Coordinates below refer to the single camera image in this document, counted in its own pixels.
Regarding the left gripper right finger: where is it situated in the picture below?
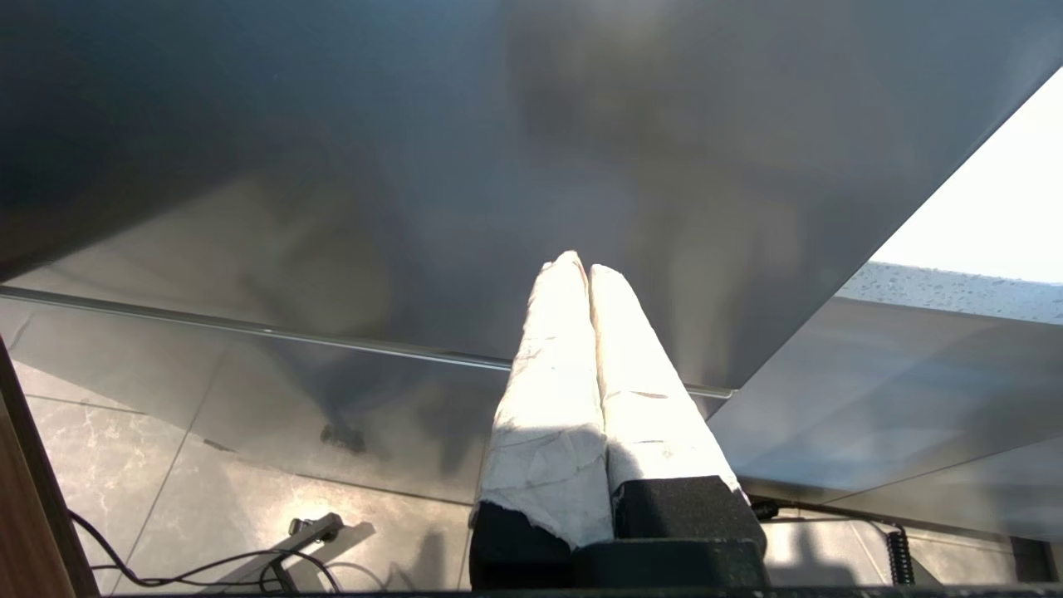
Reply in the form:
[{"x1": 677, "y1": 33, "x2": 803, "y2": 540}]
[{"x1": 588, "y1": 264, "x2": 769, "y2": 553}]

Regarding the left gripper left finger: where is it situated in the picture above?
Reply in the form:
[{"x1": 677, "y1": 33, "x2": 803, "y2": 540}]
[{"x1": 469, "y1": 251, "x2": 615, "y2": 591}]

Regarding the small grey metal foot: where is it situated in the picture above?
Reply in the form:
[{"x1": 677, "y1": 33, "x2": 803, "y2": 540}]
[{"x1": 287, "y1": 512, "x2": 345, "y2": 542}]

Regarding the tall grey cabinet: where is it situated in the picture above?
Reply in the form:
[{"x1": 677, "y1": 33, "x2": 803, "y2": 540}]
[{"x1": 0, "y1": 0, "x2": 1063, "y2": 545}]

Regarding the dark furniture leg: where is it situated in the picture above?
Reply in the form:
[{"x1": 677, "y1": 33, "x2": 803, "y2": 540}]
[{"x1": 1009, "y1": 537, "x2": 1053, "y2": 584}]

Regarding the brown wooden furniture panel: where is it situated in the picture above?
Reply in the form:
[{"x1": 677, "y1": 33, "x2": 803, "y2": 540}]
[{"x1": 0, "y1": 332, "x2": 102, "y2": 598}]

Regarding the straight black cable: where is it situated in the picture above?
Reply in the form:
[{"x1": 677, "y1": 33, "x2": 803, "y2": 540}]
[{"x1": 750, "y1": 498, "x2": 904, "y2": 534}]

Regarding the black coiled cable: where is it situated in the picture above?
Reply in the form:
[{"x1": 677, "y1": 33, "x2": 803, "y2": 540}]
[{"x1": 885, "y1": 528, "x2": 915, "y2": 587}]

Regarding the thin black floor cable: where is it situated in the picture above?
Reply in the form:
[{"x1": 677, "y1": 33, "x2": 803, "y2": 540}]
[{"x1": 71, "y1": 508, "x2": 343, "y2": 596}]

